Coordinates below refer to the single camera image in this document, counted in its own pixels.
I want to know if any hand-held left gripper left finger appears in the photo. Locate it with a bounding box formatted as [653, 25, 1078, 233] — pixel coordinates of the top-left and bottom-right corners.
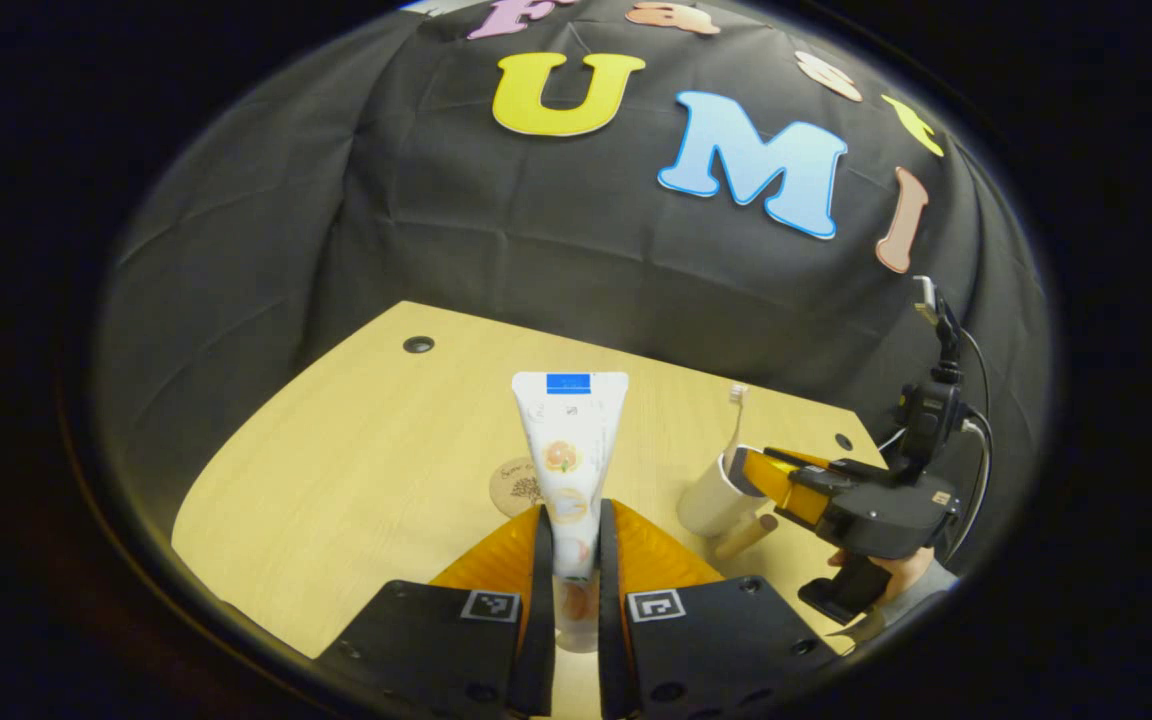
[321, 500, 555, 720]

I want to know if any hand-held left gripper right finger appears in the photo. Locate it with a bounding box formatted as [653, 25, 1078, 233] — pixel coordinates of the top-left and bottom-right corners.
[596, 498, 842, 720]

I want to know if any white cup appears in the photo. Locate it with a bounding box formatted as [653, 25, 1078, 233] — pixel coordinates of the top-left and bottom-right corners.
[676, 452, 782, 561]

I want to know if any beige toothbrush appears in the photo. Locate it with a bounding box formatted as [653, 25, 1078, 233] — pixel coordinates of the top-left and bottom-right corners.
[723, 383, 749, 477]

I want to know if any round cork coaster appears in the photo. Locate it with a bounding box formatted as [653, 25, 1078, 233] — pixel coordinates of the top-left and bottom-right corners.
[488, 457, 545, 519]

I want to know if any white toothpaste tube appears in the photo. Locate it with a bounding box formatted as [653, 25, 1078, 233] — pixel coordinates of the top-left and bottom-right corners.
[511, 371, 630, 653]

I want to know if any black backdrop cloth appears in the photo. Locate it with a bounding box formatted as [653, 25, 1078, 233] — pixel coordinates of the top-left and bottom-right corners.
[96, 0, 1052, 561]

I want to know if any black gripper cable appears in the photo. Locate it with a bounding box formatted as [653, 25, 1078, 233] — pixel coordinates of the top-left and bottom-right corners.
[956, 328, 994, 563]

